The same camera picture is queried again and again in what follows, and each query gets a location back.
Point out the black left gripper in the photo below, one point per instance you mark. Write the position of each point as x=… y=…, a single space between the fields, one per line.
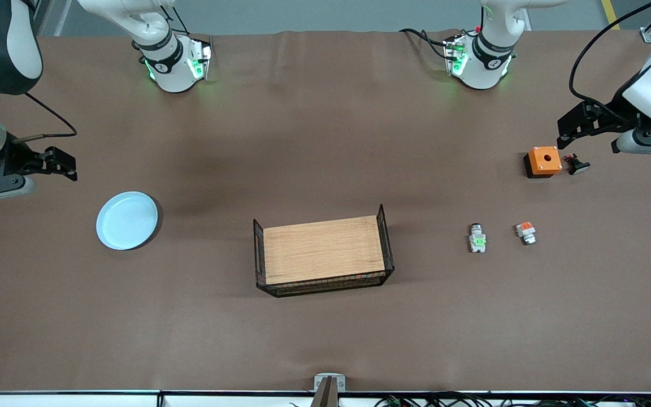
x=610 y=117

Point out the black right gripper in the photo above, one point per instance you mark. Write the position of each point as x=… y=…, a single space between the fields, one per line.
x=16 y=162

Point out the light blue round plate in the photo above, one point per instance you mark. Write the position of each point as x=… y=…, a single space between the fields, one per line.
x=127 y=220

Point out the white green contact block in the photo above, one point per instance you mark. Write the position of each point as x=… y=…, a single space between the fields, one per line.
x=478 y=242

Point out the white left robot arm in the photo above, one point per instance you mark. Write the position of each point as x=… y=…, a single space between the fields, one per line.
x=484 y=65

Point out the black push button actuator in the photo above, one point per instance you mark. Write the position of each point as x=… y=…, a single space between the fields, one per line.
x=577 y=165

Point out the white orange contact block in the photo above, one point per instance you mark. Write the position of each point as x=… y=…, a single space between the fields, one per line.
x=526 y=230

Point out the brown table cover sheet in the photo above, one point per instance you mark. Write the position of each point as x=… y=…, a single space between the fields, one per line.
x=133 y=311

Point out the orange button enclosure box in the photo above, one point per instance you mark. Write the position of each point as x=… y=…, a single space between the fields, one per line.
x=545 y=161

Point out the white table edge rail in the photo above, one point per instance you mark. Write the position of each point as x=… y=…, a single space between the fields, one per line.
x=77 y=400

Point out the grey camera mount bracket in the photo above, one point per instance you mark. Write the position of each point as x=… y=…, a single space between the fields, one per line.
x=339 y=384

